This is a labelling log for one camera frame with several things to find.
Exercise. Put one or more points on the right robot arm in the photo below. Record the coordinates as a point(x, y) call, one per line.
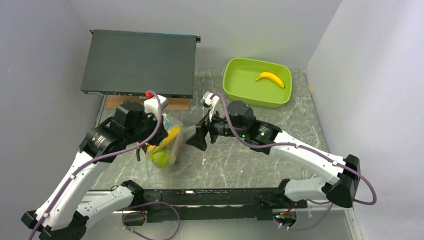
point(336, 181)

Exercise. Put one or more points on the green plastic bin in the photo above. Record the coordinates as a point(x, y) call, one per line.
point(239, 82)

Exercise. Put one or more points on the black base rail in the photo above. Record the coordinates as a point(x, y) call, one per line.
point(261, 204)

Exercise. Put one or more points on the yellow banana behind mango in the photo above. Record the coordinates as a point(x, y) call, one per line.
point(272, 77)

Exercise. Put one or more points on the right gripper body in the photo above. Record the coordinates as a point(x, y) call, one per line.
point(218, 127)

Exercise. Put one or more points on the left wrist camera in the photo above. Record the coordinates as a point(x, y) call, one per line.
point(155, 104)

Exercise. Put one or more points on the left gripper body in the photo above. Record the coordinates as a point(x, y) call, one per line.
point(149, 125)

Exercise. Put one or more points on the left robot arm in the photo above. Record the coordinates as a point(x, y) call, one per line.
point(63, 216)

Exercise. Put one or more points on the yellow banana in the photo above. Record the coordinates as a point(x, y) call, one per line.
point(168, 142)
point(272, 77)

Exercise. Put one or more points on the green lime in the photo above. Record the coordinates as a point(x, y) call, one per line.
point(163, 158)

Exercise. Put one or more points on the clear zip top bag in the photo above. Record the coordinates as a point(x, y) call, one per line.
point(169, 122)

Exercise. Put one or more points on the aluminium frame rail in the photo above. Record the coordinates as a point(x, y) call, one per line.
point(339, 224)

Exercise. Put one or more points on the dark grey rack box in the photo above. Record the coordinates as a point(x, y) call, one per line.
point(130, 63)

